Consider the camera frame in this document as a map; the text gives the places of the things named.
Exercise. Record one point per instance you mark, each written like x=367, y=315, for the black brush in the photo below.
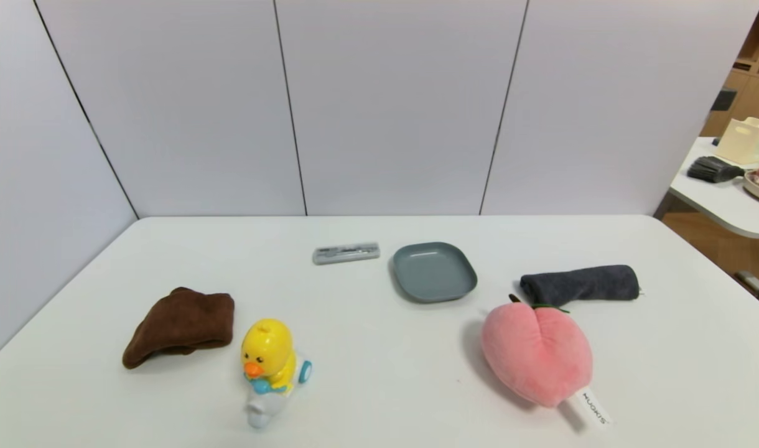
x=712, y=169

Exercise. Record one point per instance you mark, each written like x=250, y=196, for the dark grey rolled towel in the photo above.
x=582, y=283

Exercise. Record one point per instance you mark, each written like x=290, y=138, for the yellow duck toy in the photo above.
x=267, y=351

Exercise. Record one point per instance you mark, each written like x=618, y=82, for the grey-blue square dish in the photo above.
x=434, y=274

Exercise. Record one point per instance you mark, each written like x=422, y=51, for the grey rectangular plastic case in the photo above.
x=346, y=253

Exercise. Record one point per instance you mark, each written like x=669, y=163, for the white side table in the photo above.
x=721, y=202

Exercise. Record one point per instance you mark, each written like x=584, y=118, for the cream plastic basket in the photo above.
x=743, y=142

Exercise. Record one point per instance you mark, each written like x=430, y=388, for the wooden shelf unit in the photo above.
x=753, y=93

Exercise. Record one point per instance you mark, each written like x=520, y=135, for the pink peach plush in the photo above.
x=535, y=354

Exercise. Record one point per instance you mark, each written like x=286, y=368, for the brown folded cloth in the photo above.
x=183, y=325

